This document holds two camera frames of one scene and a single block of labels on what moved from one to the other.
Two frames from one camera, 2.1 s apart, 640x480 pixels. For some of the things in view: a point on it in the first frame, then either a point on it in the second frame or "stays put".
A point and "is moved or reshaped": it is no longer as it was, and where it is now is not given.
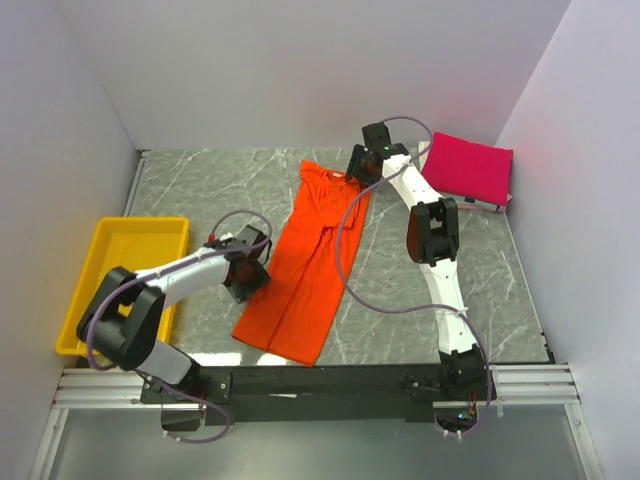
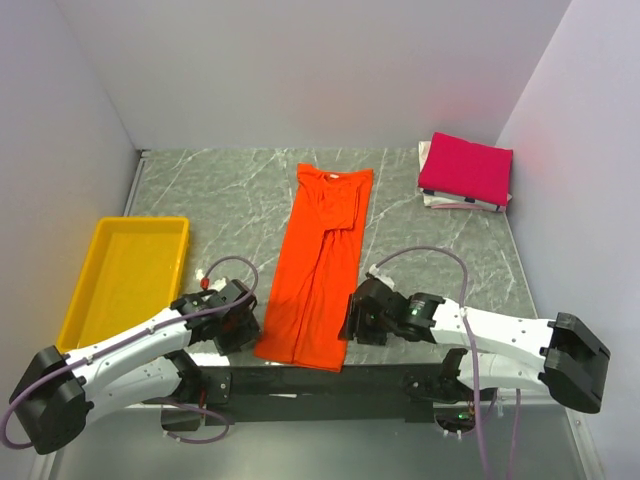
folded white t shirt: x=466 y=203 stays put
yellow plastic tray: x=124 y=242 stays put
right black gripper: x=353 y=170 → x=347 y=329
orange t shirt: x=312 y=273 is moved or reshaped
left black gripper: x=259 y=278 → x=248 y=329
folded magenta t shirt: x=459 y=167 stays put
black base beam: x=193 y=398 stays put
